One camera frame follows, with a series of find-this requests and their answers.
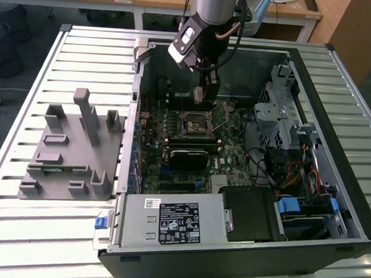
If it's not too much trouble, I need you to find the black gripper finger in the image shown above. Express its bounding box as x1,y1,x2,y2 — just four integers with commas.
205,67,222,103
198,64,209,90

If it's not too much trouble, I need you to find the silver CPU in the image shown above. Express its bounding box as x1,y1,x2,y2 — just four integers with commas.
192,86,206,104

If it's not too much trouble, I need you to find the metal socket cover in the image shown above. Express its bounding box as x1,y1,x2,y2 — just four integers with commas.
208,98,234,132

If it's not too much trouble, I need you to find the CPU socket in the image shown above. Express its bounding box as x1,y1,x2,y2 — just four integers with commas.
180,109,214,139

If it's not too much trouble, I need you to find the black RAM slot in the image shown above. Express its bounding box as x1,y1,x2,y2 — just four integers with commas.
169,143,219,154
167,100,216,112
168,137,219,147
167,93,216,104

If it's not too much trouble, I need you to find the green motherboard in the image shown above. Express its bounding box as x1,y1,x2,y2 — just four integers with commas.
132,92,260,201

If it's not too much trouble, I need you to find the grey metal drive cage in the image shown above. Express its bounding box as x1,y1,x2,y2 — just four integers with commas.
252,63,326,153

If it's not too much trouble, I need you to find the black graphics card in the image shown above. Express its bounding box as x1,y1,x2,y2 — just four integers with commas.
167,147,211,172

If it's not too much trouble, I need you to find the silver chipset heat sink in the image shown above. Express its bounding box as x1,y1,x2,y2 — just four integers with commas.
209,174,230,193

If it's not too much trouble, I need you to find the black expansion slot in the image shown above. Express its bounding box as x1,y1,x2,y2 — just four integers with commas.
157,180,196,192

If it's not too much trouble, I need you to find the black plastic shroud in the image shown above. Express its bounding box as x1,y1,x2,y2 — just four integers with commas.
219,184,288,245

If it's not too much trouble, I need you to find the hard disk in blue carrier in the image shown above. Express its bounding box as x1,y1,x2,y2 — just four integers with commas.
273,193,341,244

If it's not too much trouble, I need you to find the wooden cabinet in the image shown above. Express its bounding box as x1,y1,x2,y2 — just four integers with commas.
306,0,371,89

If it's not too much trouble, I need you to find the grey parts rack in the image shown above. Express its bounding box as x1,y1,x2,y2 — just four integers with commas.
16,85,128,205

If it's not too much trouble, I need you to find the grey power supply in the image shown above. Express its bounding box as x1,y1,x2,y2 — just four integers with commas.
117,190,230,253

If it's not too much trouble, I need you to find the green RAM stick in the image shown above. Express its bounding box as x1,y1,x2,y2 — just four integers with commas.
42,165,76,174

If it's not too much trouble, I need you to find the black open PC case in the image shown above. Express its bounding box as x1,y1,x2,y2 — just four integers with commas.
96,35,371,278

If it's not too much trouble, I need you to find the black thin cable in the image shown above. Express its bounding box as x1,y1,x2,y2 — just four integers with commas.
218,0,247,73

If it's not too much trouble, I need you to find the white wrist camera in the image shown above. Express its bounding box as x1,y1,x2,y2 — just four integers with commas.
166,15,209,73

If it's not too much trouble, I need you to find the orange yellow wire bundle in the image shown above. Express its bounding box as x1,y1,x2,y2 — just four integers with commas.
280,161,324,197

